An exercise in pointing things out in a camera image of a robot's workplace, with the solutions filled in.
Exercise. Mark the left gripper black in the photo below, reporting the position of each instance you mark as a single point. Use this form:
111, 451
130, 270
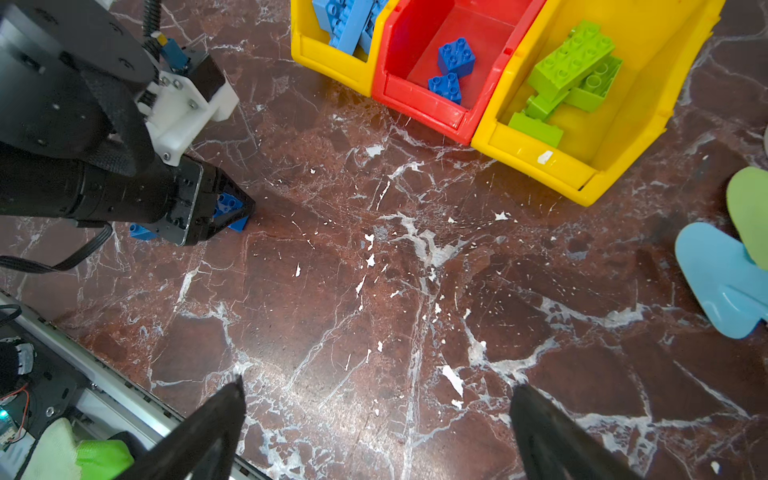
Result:
186, 204

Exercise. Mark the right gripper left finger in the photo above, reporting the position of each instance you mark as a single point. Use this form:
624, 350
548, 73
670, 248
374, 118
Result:
202, 446

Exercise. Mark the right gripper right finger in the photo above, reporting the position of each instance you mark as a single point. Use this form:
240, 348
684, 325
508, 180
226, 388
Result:
553, 446

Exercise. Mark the light blue lego front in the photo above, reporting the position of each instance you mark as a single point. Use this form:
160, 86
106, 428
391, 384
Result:
350, 24

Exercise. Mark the small green lego brick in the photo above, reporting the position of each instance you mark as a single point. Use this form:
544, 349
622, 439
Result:
536, 128

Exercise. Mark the dark blue lego brick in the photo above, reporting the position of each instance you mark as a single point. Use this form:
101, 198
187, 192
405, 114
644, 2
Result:
141, 233

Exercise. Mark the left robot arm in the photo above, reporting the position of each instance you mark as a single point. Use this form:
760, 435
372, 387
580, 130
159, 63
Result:
96, 124

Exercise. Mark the small dark blue lego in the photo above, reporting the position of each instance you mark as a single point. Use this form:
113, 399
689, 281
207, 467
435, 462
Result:
446, 86
456, 57
226, 204

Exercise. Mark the left yellow bin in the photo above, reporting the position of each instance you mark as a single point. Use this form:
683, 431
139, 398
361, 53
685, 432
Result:
310, 48

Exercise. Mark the yellow bin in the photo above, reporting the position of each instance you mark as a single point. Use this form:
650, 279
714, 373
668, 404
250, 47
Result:
657, 42
310, 48

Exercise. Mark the light blue spatula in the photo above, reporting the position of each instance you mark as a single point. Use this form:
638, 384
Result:
728, 285

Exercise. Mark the red bin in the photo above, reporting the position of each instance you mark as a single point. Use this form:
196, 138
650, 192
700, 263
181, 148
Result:
409, 58

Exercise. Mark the green spatula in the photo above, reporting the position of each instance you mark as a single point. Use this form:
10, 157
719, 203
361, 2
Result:
746, 198

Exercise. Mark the right yellow bin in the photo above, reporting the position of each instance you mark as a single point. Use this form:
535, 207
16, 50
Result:
657, 42

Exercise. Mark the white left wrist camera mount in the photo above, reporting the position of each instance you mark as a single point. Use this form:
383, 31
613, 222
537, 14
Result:
185, 103

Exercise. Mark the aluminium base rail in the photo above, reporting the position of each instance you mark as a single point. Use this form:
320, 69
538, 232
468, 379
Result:
46, 376

